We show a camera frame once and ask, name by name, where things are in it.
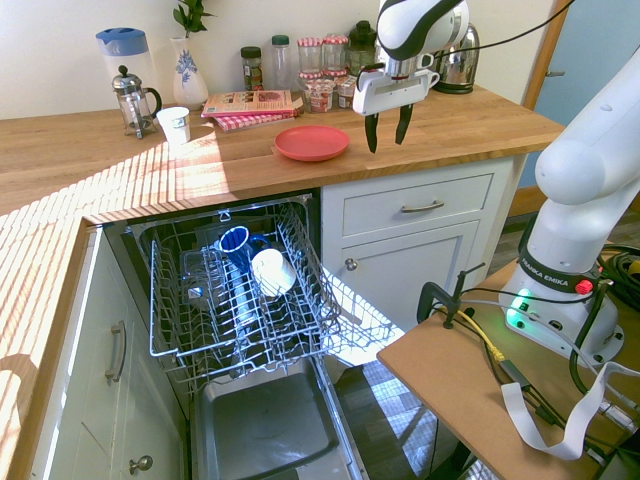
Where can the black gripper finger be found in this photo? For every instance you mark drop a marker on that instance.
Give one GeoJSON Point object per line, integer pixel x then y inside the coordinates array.
{"type": "Point", "coordinates": [371, 134]}
{"type": "Point", "coordinates": [403, 124]}

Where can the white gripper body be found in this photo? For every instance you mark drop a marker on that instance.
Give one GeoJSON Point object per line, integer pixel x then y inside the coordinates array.
{"type": "Point", "coordinates": [385, 93]}

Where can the pink plastic plate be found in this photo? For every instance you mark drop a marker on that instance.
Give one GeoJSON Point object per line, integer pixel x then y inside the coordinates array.
{"type": "Point", "coordinates": [311, 142]}

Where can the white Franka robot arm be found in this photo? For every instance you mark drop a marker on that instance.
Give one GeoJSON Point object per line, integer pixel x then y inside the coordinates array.
{"type": "Point", "coordinates": [570, 165]}

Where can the steel dishwasher door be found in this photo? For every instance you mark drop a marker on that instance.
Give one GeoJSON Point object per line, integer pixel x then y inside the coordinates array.
{"type": "Point", "coordinates": [265, 425]}

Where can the red and white yogurt pot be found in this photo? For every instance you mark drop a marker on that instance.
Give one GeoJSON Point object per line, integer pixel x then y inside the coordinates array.
{"type": "Point", "coordinates": [320, 96]}
{"type": "Point", "coordinates": [345, 92]}

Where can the small white cup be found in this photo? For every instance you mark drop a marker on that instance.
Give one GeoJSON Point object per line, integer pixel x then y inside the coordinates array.
{"type": "Point", "coordinates": [431, 79]}

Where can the dark green bottle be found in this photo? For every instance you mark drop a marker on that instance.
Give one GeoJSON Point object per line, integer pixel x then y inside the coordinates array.
{"type": "Point", "coordinates": [361, 47]}

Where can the tall jar with checkered lid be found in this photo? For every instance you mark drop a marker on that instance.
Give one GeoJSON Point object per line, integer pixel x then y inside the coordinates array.
{"type": "Point", "coordinates": [335, 52]}
{"type": "Point", "coordinates": [310, 55]}

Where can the white drawer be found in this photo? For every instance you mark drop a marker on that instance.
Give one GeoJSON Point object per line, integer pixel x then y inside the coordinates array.
{"type": "Point", "coordinates": [380, 210]}

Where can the low jar with checkered lid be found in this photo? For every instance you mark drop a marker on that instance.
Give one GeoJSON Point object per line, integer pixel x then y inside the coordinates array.
{"type": "Point", "coordinates": [310, 76]}

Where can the stainless steel kettle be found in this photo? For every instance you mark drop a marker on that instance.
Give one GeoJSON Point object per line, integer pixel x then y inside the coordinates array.
{"type": "Point", "coordinates": [460, 62]}

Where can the clear bottle with green lid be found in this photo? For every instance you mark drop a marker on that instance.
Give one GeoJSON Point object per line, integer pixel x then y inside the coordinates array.
{"type": "Point", "coordinates": [281, 62]}

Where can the red checkered book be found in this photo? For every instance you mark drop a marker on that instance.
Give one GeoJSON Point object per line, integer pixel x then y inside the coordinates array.
{"type": "Point", "coordinates": [250, 121]}

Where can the pink cookbook with photos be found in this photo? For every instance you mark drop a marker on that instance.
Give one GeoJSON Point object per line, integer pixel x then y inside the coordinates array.
{"type": "Point", "coordinates": [250, 101]}

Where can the round metal cabinet knob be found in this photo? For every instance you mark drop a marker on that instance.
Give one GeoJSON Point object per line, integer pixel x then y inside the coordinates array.
{"type": "Point", "coordinates": [351, 264]}
{"type": "Point", "coordinates": [142, 464]}

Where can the spice jar with black lid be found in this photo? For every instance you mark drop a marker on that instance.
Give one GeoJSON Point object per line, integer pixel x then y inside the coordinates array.
{"type": "Point", "coordinates": [251, 70]}

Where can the white cabinet door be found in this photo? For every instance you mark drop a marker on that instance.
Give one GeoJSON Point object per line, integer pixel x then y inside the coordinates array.
{"type": "Point", "coordinates": [410, 270]}

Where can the white mug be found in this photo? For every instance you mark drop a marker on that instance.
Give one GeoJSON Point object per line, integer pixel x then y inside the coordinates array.
{"type": "Point", "coordinates": [272, 270]}

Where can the black table clamp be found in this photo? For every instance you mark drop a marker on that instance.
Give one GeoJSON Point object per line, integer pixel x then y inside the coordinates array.
{"type": "Point", "coordinates": [427, 297]}

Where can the blue ribbed mug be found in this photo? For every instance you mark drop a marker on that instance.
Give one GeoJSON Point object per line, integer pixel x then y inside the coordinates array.
{"type": "Point", "coordinates": [235, 242]}

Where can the white vase with blue flower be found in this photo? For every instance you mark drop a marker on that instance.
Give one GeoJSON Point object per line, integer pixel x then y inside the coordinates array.
{"type": "Point", "coordinates": [188, 75]}

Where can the white paper cup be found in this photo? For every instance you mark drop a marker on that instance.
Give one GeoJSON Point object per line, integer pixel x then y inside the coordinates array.
{"type": "Point", "coordinates": [175, 125]}

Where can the blue door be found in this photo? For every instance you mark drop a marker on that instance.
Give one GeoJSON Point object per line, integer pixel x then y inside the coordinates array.
{"type": "Point", "coordinates": [595, 45]}

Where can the green plant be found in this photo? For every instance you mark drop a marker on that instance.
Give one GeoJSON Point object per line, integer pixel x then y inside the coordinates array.
{"type": "Point", "coordinates": [191, 15]}

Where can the clear plastic container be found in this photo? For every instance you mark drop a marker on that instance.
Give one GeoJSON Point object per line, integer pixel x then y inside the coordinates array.
{"type": "Point", "coordinates": [197, 280]}

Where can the glass French press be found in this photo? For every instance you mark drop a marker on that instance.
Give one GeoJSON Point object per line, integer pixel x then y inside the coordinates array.
{"type": "Point", "coordinates": [132, 102]}

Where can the water jug with blue lid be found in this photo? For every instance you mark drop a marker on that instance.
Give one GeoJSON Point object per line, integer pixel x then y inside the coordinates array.
{"type": "Point", "coordinates": [122, 47]}

